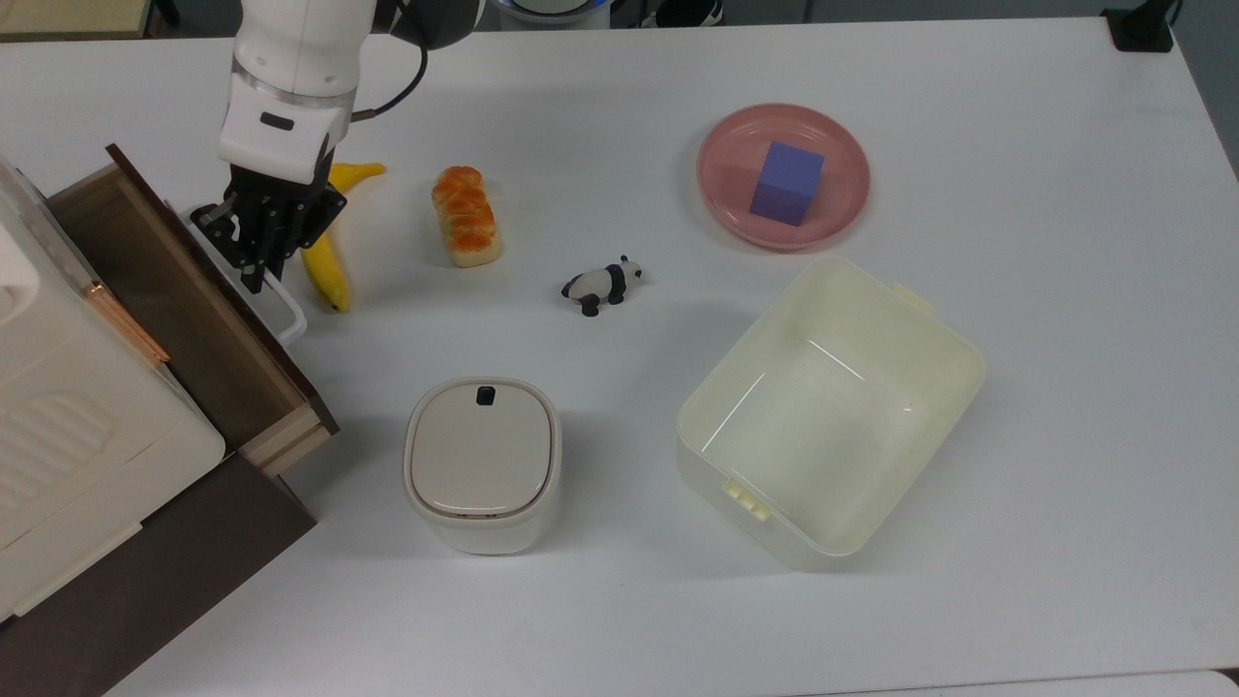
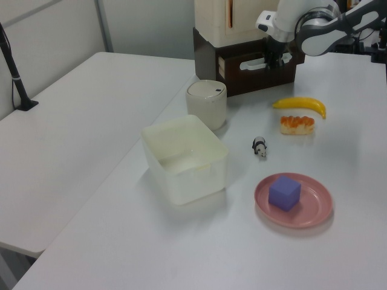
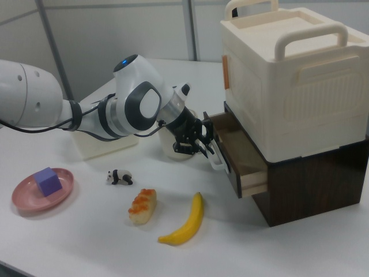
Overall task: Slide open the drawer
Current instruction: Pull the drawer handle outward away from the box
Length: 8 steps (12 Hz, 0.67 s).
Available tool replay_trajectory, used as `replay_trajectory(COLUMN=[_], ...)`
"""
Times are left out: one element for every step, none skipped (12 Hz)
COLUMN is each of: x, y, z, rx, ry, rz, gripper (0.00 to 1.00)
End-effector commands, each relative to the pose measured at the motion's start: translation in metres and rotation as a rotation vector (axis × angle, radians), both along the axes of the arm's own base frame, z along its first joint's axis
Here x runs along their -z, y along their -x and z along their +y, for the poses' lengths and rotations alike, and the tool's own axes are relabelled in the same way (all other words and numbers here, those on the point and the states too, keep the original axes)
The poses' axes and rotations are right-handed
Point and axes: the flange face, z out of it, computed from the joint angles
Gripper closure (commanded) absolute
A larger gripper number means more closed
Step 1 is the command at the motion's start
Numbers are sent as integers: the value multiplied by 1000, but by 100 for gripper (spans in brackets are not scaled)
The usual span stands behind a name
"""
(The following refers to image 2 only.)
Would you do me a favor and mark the toy bread with orange topping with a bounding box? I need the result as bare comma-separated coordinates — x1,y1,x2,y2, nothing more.
279,115,316,135

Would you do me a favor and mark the dark brown drawer cabinet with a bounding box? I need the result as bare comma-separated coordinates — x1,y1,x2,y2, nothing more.
192,27,306,98

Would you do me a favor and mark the small beige lidded trash can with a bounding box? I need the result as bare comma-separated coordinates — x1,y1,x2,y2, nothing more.
185,79,228,132

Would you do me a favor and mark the black pole with base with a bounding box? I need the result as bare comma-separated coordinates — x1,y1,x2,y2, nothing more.
0,21,39,112

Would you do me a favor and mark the pink plastic plate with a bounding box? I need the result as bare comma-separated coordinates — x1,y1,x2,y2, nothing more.
253,172,334,229

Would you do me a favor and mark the cream toy microwave box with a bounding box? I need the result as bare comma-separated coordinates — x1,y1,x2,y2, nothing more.
193,0,281,48

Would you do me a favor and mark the yellow toy banana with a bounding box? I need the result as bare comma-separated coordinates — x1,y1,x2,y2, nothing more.
272,96,328,120

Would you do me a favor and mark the white plastic storage bin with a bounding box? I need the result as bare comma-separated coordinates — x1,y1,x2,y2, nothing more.
140,114,230,207

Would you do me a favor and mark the brown drawer with white handle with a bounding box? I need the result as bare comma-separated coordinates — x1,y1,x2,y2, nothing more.
217,50,299,92

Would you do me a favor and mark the purple cube block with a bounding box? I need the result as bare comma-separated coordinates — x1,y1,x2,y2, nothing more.
268,175,302,213

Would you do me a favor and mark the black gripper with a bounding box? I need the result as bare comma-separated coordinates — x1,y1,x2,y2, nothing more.
264,35,287,72

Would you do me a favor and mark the toy panda figure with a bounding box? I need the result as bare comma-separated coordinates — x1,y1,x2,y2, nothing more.
251,136,268,158

